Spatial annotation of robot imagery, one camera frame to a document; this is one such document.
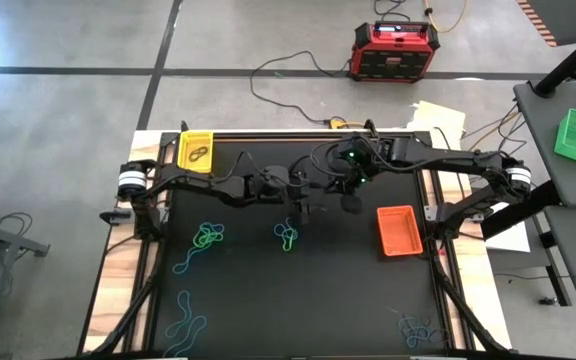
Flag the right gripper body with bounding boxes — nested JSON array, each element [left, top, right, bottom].
[[325, 135, 384, 195]]

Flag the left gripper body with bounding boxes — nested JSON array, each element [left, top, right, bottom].
[[287, 173, 322, 206]]

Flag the green rubber band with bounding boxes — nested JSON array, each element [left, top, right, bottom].
[[281, 228, 298, 253], [191, 221, 226, 250]]

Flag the yellow power plug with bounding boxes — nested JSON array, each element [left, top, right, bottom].
[[328, 116, 369, 131]]

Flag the orange plastic basket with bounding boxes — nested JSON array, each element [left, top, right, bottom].
[[375, 204, 425, 258]]

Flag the cardboard sheet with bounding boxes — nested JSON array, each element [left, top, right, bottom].
[[406, 100, 468, 151]]

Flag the red and black jobsite radio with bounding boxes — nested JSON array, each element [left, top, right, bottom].
[[346, 20, 442, 85]]

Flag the yellow plastic basket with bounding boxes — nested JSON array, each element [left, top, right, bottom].
[[176, 130, 216, 175]]

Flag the white paper sheet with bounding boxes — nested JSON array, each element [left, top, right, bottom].
[[484, 201, 533, 254]]

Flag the black clamp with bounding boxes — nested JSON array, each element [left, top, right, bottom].
[[98, 209, 134, 226]]

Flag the black pole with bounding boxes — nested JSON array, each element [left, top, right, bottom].
[[534, 21, 576, 99]]

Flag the striped floor mat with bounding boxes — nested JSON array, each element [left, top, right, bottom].
[[515, 0, 576, 49]]

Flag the black power cable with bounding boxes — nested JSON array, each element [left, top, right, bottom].
[[249, 49, 355, 125]]

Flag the yellow extension cord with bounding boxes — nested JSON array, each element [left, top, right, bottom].
[[421, 0, 469, 35]]

